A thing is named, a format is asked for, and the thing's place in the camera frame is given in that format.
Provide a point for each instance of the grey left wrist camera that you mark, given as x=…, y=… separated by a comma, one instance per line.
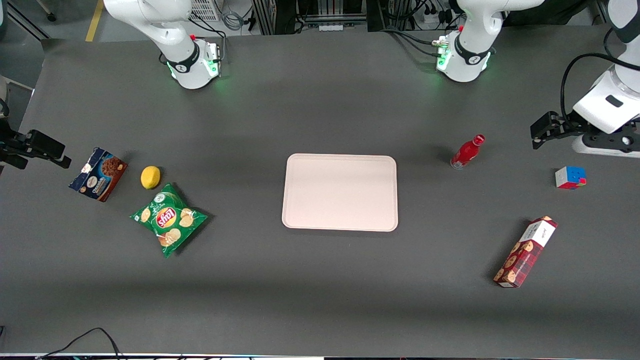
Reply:
x=607, y=145

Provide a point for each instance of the pale pink plastic tray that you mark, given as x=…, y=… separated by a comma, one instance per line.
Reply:
x=340, y=192

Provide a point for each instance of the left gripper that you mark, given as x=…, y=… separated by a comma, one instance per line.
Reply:
x=570, y=125

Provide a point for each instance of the red soda bottle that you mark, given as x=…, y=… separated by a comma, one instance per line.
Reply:
x=466, y=152

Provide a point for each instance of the yellow lemon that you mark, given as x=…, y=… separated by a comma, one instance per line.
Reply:
x=150, y=177

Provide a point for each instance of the aluminium equipment rack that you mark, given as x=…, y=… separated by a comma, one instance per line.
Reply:
x=310, y=12

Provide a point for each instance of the colourful puzzle cube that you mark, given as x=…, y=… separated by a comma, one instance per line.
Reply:
x=570, y=177

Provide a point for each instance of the blue chocolate cookie box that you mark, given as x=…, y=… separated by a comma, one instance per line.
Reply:
x=99, y=174

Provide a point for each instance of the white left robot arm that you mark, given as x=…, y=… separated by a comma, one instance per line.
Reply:
x=470, y=50

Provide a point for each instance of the white power strip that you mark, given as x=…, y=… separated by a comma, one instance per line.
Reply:
x=434, y=19

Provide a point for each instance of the red plaid cookie box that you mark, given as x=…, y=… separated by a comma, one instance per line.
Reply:
x=525, y=252

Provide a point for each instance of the green chips bag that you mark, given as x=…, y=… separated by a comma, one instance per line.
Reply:
x=167, y=220

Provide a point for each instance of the white perforated box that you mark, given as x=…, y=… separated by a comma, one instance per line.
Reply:
x=205, y=9

